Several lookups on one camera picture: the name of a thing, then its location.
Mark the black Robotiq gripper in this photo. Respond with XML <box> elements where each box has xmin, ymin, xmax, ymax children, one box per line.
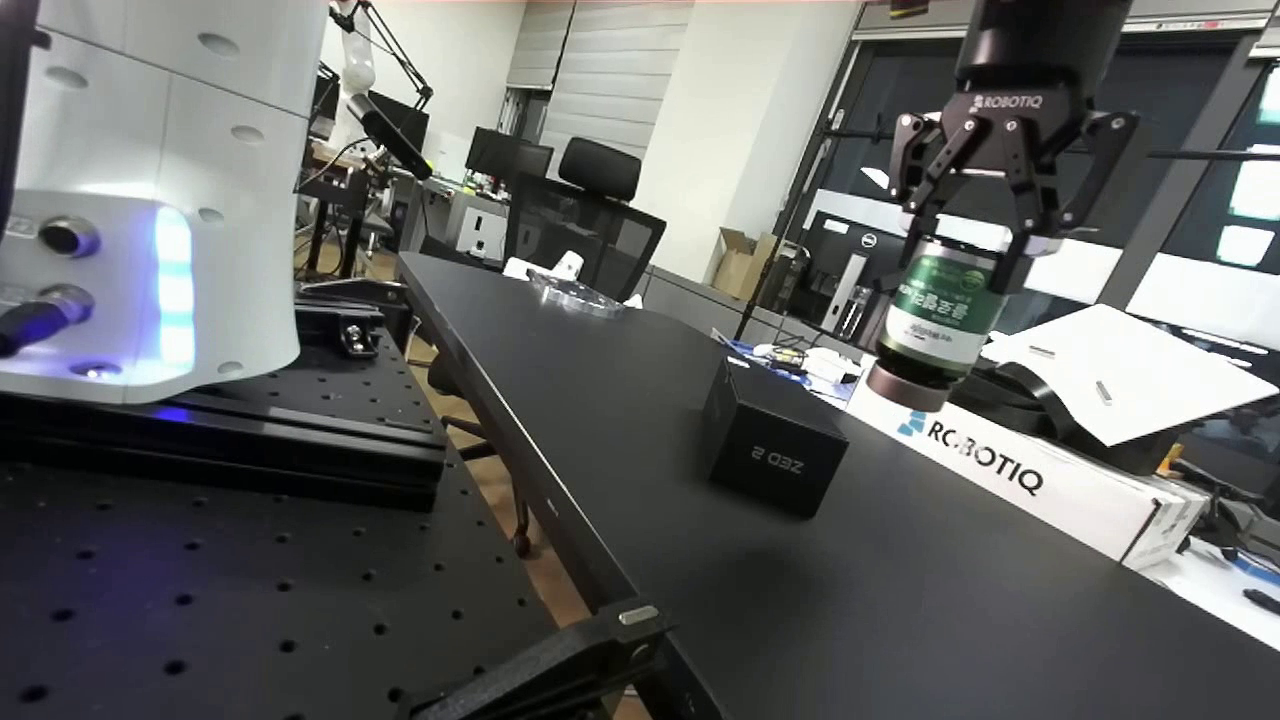
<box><xmin>888</xmin><ymin>62</ymin><xmax>1143</xmax><ymax>294</ymax></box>

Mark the green label bottle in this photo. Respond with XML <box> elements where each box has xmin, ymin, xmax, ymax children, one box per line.
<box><xmin>862</xmin><ymin>236</ymin><xmax>1013</xmax><ymax>415</ymax></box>

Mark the brown cardboard box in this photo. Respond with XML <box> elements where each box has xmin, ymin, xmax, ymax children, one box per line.
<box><xmin>702</xmin><ymin>223</ymin><xmax>781</xmax><ymax>304</ymax></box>

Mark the white Robotiq cardboard box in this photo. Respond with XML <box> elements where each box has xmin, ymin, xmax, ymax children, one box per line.
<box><xmin>844</xmin><ymin>375</ymin><xmax>1210</xmax><ymax>568</ymax></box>

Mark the black rectangular box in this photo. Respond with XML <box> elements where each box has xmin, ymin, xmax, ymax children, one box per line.
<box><xmin>699</xmin><ymin>358</ymin><xmax>853</xmax><ymax>526</ymax></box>

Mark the black bag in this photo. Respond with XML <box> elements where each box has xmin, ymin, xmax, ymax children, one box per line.
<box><xmin>950</xmin><ymin>358</ymin><xmax>1180</xmax><ymax>472</ymax></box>

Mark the white paper sheet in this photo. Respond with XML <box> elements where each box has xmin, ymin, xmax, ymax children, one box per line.
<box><xmin>982</xmin><ymin>302</ymin><xmax>1280</xmax><ymax>452</ymax></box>

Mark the black office chair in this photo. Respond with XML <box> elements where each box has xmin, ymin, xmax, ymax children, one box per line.
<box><xmin>508</xmin><ymin>132</ymin><xmax>671</xmax><ymax>304</ymax></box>

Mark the clear plastic wrapper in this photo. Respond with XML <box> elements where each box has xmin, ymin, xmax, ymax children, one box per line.
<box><xmin>530</xmin><ymin>271</ymin><xmax>628</xmax><ymax>320</ymax></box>

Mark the black computer monitor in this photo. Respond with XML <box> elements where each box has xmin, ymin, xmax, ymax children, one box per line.
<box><xmin>465</xmin><ymin>124</ymin><xmax>561</xmax><ymax>194</ymax></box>

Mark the black table clamp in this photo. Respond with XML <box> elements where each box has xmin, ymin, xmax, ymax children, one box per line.
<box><xmin>409</xmin><ymin>602</ymin><xmax>671</xmax><ymax>720</ymax></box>

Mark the small black device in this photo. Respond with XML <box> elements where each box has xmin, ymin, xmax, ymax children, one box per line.
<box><xmin>295</xmin><ymin>297</ymin><xmax>392</xmax><ymax>368</ymax></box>

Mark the black perforated breadboard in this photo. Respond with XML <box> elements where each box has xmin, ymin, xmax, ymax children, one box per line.
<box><xmin>0</xmin><ymin>335</ymin><xmax>563</xmax><ymax>720</ymax></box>

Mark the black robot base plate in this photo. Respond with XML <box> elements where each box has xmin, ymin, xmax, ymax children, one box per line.
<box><xmin>0</xmin><ymin>375</ymin><xmax>451</xmax><ymax>512</ymax></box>

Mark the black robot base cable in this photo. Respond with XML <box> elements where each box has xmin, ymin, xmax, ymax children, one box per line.
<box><xmin>0</xmin><ymin>285</ymin><xmax>99</xmax><ymax>362</ymax></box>

